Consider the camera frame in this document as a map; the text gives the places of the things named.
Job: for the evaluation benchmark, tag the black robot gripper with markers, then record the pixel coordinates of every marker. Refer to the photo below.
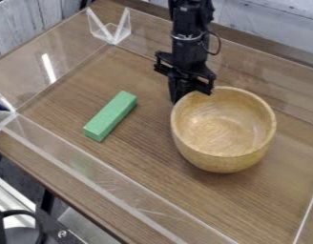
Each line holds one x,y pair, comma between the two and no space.
183,66

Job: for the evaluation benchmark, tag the green rectangular block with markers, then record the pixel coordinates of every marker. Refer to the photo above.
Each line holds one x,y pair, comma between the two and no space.
112,113

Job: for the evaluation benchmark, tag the light wooden bowl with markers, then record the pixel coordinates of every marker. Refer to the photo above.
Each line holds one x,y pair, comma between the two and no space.
223,130

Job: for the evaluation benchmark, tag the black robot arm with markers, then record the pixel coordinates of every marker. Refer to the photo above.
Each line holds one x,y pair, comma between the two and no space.
191,16

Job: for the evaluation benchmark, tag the black table leg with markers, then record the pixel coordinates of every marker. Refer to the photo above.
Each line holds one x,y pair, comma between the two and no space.
46,201

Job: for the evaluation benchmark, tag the clear acrylic corner bracket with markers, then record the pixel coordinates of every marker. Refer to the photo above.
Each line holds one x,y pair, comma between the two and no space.
110,33

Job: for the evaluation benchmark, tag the clear acrylic tray wall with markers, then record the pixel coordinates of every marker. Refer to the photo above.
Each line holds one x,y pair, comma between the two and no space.
129,183

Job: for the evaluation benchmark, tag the grey metal base plate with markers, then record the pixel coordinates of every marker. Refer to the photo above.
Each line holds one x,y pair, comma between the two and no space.
85,229

